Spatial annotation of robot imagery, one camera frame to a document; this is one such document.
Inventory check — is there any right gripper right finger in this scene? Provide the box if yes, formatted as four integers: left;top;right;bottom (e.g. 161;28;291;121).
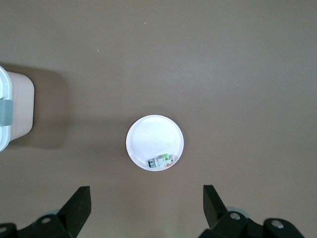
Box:
200;184;308;238

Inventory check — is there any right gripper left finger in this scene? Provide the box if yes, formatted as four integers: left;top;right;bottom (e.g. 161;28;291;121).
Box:
0;185;93;238

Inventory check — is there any white lidded storage box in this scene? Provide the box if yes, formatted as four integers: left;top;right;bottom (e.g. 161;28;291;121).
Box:
0;64;35;153

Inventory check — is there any pale pink round plate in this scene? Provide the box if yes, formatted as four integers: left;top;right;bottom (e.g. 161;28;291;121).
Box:
125;114;185;172

